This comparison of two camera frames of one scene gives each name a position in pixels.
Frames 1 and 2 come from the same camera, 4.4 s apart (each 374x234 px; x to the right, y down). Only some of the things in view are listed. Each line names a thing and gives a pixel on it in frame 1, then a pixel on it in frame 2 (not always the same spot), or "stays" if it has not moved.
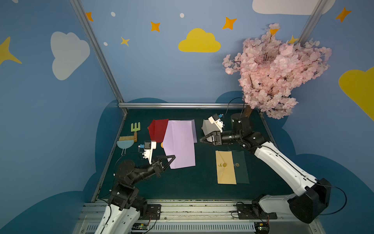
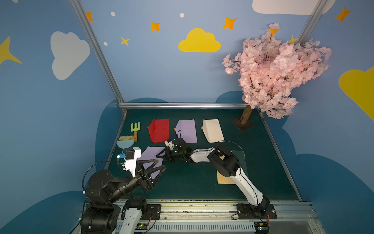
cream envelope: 208,127 stays
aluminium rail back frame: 178,105 stays
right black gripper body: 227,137 -> 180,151
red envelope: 157,128 stays
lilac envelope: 178,141 -> 150,153
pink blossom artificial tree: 270,68 stays
